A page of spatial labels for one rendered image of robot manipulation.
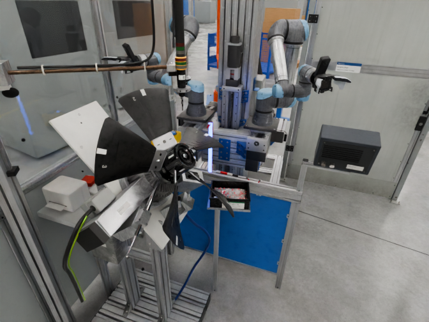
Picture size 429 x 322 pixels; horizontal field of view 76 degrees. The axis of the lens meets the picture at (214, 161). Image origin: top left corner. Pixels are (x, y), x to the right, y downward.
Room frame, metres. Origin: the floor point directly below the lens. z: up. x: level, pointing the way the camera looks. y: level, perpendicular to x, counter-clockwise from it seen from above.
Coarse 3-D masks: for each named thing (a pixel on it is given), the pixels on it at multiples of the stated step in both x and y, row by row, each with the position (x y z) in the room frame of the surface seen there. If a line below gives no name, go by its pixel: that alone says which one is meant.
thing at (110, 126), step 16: (112, 128) 0.83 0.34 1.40; (112, 144) 0.81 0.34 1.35; (128, 144) 0.85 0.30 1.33; (144, 144) 0.89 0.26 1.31; (96, 160) 0.75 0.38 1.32; (112, 160) 0.79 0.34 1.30; (128, 160) 0.83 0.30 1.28; (144, 160) 0.88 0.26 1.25; (96, 176) 0.73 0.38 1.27; (112, 176) 0.78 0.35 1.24
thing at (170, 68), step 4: (168, 68) 1.05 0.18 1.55; (172, 68) 1.06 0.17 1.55; (168, 72) 1.07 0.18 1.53; (172, 72) 1.05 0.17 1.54; (176, 72) 1.06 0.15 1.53; (172, 76) 1.06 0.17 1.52; (176, 76) 1.06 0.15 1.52; (172, 80) 1.06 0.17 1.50; (176, 80) 1.06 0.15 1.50; (172, 84) 1.06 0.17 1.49; (176, 84) 1.06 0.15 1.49; (176, 88) 1.06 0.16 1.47; (180, 88) 1.06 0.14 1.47; (184, 88) 1.06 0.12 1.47; (188, 88) 1.07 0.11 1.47; (180, 92) 1.05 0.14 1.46; (184, 92) 1.05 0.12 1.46
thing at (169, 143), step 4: (168, 132) 1.06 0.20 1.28; (160, 136) 1.05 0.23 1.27; (164, 136) 1.05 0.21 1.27; (168, 136) 1.05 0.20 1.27; (172, 136) 1.05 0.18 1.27; (156, 140) 1.04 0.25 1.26; (160, 140) 1.04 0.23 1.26; (168, 140) 1.04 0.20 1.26; (172, 140) 1.04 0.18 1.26; (156, 144) 1.02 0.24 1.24; (160, 144) 1.02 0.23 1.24; (164, 144) 1.03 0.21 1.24; (168, 144) 1.03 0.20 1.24; (172, 144) 1.03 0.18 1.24; (156, 148) 1.01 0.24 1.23; (160, 148) 1.01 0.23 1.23; (164, 148) 1.01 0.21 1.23; (168, 148) 1.02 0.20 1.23
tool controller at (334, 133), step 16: (336, 128) 1.23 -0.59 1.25; (352, 128) 1.22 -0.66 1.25; (320, 144) 1.18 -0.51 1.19; (336, 144) 1.15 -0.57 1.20; (352, 144) 1.13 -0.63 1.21; (368, 144) 1.11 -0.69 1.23; (320, 160) 1.19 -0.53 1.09; (336, 160) 1.17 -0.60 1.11; (352, 160) 1.14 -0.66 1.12; (368, 160) 1.12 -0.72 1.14
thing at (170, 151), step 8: (176, 144) 0.98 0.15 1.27; (184, 144) 1.02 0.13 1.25; (168, 152) 0.97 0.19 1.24; (176, 152) 0.95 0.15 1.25; (184, 152) 1.00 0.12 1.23; (192, 152) 1.02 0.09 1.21; (168, 160) 0.94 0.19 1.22; (176, 160) 0.92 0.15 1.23; (184, 160) 0.95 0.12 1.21; (192, 160) 0.99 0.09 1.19; (168, 168) 0.94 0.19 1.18; (176, 168) 0.93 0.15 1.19; (184, 168) 0.92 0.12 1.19; (160, 176) 0.93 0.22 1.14; (168, 176) 0.95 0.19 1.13; (176, 176) 0.99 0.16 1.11
